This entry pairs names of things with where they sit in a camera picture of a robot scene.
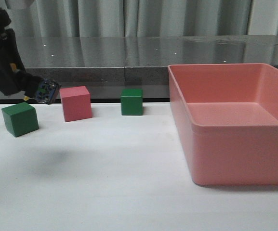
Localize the green cube centre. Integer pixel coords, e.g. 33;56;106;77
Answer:
120;89;143;116

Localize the pink plastic bin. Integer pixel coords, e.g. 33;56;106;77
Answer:
168;64;278;185

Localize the yellow push button switch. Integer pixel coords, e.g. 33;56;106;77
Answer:
24;77;61;105

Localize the dark grey stone counter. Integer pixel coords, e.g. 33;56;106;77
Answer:
0;35;278;104

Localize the green cube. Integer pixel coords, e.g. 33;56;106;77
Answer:
120;89;143;116
1;102;39;137

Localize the green cube left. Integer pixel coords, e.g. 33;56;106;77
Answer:
1;102;39;137

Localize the grey curtain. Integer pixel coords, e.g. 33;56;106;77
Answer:
0;0;278;37

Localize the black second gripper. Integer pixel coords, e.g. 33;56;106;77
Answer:
0;8;43;98

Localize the pink cube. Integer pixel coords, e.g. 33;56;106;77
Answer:
60;86;93;122

